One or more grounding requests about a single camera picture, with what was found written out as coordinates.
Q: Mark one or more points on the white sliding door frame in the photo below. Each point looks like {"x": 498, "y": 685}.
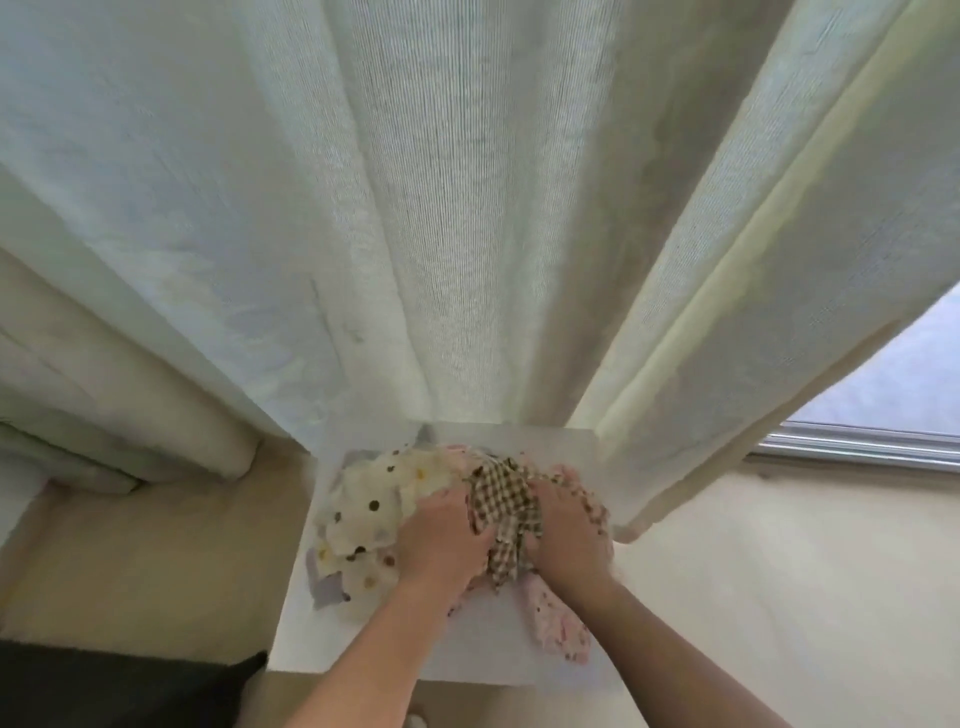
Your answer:
{"x": 870, "y": 447}

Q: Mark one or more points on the person's left forearm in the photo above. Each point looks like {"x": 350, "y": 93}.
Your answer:
{"x": 375, "y": 660}

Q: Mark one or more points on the cream polka dot cloths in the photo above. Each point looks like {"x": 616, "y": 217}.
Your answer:
{"x": 368, "y": 518}

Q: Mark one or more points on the white linen curtain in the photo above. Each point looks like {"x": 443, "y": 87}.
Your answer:
{"x": 450, "y": 195}

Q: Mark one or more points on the person's left hand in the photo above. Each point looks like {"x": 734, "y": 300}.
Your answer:
{"x": 443, "y": 540}

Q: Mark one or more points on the person's right forearm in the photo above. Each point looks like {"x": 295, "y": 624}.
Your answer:
{"x": 675, "y": 668}

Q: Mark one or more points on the brown checked cloth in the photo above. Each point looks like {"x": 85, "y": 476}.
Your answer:
{"x": 507, "y": 510}

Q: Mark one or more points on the black floor mat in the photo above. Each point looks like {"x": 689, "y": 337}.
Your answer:
{"x": 105, "y": 690}

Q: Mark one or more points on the white table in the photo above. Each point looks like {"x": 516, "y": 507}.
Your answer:
{"x": 480, "y": 645}

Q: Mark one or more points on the person's right hand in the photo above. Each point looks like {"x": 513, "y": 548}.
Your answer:
{"x": 570, "y": 540}

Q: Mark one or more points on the pink floral cloths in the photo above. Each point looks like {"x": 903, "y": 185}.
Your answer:
{"x": 558, "y": 630}

